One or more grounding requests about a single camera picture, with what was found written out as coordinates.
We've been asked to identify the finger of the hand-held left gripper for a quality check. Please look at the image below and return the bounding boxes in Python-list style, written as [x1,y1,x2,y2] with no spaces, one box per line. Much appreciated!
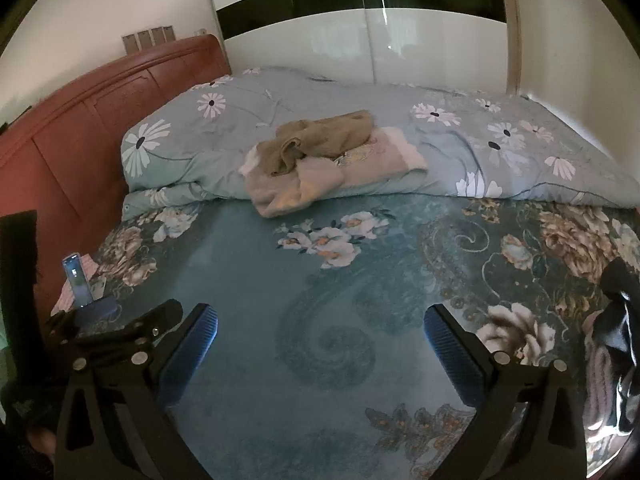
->
[48,299,184,358]

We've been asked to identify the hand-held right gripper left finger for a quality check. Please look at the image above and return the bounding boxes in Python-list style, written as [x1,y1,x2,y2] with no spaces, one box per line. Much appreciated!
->
[54,303,220,480]

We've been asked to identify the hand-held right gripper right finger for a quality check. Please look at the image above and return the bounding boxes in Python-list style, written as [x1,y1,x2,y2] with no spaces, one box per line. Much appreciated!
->
[423,303,588,480]

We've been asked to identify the tan fleece garment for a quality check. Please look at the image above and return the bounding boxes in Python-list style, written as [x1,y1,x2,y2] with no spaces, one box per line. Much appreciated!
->
[256,110,376,177]

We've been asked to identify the blue phone stand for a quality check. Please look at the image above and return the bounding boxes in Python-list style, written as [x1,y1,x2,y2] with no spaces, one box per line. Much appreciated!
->
[75,296,120,323]

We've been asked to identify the smartphone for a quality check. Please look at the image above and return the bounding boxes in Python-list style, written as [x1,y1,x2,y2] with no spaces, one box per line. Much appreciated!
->
[62,254,94,308]

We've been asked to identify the teal floral bed sheet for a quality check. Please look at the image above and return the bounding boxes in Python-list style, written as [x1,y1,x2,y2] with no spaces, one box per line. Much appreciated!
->
[55,195,640,480]

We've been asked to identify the red wooden headboard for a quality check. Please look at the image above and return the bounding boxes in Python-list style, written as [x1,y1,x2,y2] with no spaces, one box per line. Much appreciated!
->
[0,34,233,321]

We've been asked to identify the black garment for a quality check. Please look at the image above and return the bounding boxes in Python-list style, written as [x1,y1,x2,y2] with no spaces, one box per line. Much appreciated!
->
[595,257,640,436]

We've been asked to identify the pale pink garment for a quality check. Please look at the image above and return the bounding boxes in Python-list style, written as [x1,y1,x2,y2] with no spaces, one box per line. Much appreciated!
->
[239,127,430,219]

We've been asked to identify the light blue daisy duvet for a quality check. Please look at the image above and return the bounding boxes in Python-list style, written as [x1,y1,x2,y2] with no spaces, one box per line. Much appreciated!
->
[121,66,640,221]

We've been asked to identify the white wardrobe with black stripe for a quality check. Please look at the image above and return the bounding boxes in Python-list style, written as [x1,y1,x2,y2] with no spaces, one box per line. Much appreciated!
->
[202,0,521,96]

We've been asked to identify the grey wall panel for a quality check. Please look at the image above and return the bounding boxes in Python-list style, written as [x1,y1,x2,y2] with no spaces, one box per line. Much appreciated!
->
[122,25,177,53]

